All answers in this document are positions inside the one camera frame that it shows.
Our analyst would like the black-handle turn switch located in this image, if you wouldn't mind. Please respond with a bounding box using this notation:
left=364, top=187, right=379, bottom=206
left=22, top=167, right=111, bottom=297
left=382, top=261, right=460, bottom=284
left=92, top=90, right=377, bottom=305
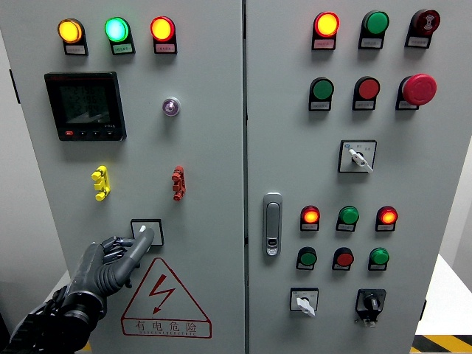
left=355, top=288, right=387, bottom=328

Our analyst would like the small printed white-handle turn switch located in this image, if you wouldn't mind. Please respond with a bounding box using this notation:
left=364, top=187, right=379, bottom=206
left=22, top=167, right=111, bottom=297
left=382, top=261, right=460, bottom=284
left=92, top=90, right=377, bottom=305
left=289, top=287, right=320, bottom=318

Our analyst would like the small green domed lamp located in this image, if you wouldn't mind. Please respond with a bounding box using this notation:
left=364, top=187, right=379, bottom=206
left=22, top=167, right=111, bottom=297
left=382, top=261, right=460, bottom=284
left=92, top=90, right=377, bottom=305
left=369, top=246, right=390, bottom=266
left=338, top=205, right=360, bottom=225

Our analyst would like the black display meter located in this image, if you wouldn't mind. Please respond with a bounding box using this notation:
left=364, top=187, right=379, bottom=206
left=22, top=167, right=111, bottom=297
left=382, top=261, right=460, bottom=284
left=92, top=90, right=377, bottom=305
left=44, top=72, right=128, bottom=142

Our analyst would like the large green push button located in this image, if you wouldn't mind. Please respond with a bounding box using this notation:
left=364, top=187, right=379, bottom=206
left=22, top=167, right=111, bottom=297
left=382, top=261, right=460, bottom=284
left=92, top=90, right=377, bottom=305
left=311, top=77, right=335, bottom=100

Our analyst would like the small yellow handle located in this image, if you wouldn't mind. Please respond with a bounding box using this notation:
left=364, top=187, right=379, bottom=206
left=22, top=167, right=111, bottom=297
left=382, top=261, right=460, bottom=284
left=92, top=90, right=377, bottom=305
left=91, top=165, right=111, bottom=202

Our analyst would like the large yellow lit lamp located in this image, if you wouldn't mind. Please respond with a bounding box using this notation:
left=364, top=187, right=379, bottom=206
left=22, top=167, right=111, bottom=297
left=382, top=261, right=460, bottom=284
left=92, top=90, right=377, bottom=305
left=57, top=18, right=84, bottom=44

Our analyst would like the small green push button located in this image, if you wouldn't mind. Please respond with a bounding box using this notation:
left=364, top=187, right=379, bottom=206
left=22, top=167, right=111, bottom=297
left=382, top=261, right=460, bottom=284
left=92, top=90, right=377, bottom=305
left=296, top=246, right=318, bottom=267

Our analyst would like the red warning triangle sign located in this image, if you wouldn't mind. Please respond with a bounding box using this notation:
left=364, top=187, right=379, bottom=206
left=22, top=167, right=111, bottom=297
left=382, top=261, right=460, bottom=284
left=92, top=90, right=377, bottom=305
left=120, top=257, right=213, bottom=339

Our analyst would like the large red-ringed lit lamp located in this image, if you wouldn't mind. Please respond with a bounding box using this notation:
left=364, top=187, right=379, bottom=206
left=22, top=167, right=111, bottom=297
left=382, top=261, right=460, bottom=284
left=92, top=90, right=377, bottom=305
left=149, top=15, right=176, bottom=42
left=313, top=11, right=341, bottom=38

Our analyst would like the large red push button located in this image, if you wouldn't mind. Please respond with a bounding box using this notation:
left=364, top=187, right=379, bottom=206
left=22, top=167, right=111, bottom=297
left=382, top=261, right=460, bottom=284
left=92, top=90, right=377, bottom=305
left=355, top=76, right=381, bottom=100

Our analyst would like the pale grey cabinet door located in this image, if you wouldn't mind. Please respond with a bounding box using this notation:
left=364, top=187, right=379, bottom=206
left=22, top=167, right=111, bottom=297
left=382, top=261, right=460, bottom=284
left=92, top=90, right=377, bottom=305
left=0, top=0, right=249, bottom=354
left=244, top=0, right=472, bottom=354

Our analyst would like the small red handle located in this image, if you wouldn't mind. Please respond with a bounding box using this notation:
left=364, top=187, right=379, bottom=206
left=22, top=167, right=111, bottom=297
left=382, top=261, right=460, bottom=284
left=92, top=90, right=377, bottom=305
left=171, top=165, right=187, bottom=202

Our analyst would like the small red-ringed lit lamp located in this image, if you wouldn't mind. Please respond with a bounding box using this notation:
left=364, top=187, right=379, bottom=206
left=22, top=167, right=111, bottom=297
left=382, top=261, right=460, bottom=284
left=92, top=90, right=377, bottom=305
left=375, top=205, right=399, bottom=225
left=300, top=205, right=321, bottom=225

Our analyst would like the plain-plate white-handle turn switch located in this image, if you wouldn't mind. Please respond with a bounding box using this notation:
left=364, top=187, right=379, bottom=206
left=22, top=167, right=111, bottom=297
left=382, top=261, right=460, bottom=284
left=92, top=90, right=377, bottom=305
left=130, top=218, right=165, bottom=247

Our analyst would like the dark red round buzzer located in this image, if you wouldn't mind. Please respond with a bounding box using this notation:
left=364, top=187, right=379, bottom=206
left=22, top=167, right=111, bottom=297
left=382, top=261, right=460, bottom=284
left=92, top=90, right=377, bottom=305
left=409, top=9, right=441, bottom=36

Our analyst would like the silver door lock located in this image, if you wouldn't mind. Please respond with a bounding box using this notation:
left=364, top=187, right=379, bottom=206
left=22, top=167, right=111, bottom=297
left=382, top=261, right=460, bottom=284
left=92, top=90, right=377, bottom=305
left=263, top=192, right=283, bottom=257

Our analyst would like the small red push button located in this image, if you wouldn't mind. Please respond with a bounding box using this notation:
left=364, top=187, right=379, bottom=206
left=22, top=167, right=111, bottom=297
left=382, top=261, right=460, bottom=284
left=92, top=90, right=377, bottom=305
left=333, top=246, right=355, bottom=267

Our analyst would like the large printed white-handle turn switch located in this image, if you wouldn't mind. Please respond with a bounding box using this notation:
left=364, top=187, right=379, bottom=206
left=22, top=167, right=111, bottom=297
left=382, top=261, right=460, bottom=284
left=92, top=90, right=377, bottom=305
left=338, top=139, right=378, bottom=174

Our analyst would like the large green unlit lamp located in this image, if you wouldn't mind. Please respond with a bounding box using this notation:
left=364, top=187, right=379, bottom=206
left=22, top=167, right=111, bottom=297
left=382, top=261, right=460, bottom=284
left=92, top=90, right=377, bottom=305
left=361, top=10, right=390, bottom=36

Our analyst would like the large red stop button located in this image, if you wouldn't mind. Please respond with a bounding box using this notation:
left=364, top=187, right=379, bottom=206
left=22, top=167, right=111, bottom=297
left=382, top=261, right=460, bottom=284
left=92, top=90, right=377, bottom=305
left=401, top=73, right=438, bottom=106

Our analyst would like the large green lit lamp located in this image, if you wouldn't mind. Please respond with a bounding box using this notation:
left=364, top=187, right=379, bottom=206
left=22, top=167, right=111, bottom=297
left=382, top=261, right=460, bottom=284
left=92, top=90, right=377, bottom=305
left=104, top=16, right=131, bottom=44

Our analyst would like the white round lamp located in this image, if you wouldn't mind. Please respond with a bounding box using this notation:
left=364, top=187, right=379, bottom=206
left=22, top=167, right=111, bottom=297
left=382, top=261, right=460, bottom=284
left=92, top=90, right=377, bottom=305
left=162, top=97, right=181, bottom=118

